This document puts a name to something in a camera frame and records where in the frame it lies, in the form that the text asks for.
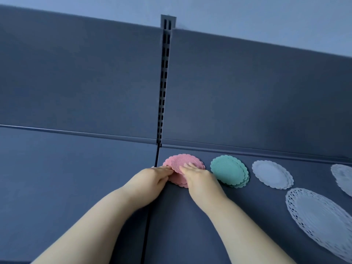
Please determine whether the person's right hand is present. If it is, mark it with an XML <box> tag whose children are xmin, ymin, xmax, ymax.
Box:
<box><xmin>179</xmin><ymin>162</ymin><xmax>229</xmax><ymax>212</ymax></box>

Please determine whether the person's left hand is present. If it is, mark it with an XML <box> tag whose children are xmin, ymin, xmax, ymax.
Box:
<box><xmin>122</xmin><ymin>165</ymin><xmax>175</xmax><ymax>209</ymax></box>

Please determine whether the mixed pile of coasters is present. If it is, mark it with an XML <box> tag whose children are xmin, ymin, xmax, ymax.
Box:
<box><xmin>330</xmin><ymin>164</ymin><xmax>352</xmax><ymax>198</ymax></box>

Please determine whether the person's right forearm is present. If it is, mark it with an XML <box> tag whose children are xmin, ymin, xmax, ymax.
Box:
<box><xmin>198</xmin><ymin>195</ymin><xmax>297</xmax><ymax>264</ymax></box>

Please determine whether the person's left forearm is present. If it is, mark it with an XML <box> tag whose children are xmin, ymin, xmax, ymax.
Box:
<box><xmin>30</xmin><ymin>187</ymin><xmax>163</xmax><ymax>264</ymax></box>

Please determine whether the black slotted shelf upright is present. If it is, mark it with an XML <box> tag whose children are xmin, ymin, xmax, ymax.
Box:
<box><xmin>156</xmin><ymin>14</ymin><xmax>177</xmax><ymax>148</ymax></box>

